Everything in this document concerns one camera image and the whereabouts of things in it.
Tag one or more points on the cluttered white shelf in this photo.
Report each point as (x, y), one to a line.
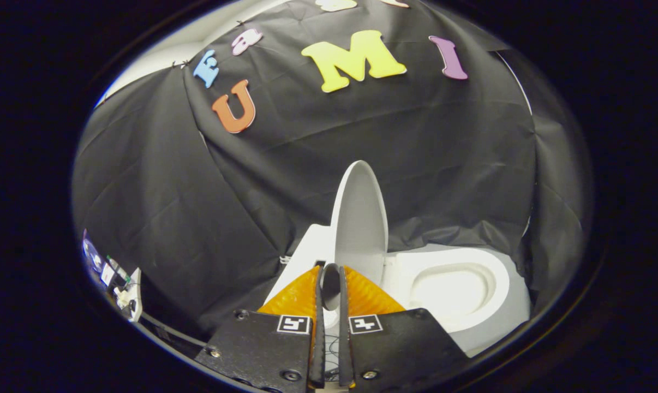
(123, 286)

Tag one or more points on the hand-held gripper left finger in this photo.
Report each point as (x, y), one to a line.
(263, 349)

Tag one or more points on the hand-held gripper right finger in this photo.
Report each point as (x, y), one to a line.
(400, 349)

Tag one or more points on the white toilet bowl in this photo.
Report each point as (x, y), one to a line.
(512, 322)

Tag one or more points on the white toilet lid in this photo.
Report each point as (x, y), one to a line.
(359, 224)

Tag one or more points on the white toilet seat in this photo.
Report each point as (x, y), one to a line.
(498, 273)

